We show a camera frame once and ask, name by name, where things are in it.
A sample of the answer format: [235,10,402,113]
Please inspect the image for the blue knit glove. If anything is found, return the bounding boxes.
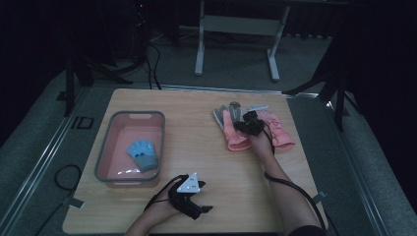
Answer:
[126,139,159,173]

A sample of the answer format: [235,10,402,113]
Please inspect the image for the white desk frame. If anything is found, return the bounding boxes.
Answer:
[194,0,291,83]

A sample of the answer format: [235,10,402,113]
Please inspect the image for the black hanging cables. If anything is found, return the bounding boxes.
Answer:
[143,40,162,90]

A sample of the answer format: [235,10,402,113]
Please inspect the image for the grey table bracket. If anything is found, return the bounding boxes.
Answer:
[62,196,86,209]
[312,190,328,205]

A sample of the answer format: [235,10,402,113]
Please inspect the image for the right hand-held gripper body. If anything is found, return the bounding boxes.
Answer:
[233,110,266,137]

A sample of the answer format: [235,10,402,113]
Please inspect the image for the person's right hand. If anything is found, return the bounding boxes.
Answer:
[248,130,275,163]

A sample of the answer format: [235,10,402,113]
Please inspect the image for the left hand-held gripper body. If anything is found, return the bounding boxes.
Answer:
[167,172,203,220]

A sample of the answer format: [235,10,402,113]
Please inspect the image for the person's left hand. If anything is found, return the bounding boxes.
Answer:
[144,186,185,227]

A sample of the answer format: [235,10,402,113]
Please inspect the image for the black floor cable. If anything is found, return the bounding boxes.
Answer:
[33,164,84,236]

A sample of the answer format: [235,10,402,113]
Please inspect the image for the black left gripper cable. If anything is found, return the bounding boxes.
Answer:
[144,174,182,211]

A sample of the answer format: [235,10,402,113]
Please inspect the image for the pink padded glove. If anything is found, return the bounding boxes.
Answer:
[244,104,296,151]
[212,100,252,152]

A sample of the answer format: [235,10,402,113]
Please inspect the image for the black metal stand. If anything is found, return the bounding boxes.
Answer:
[282,32,362,132]
[63,48,134,118]

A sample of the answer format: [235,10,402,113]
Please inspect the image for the pink basket with grey rim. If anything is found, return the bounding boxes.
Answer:
[93,110,166,189]

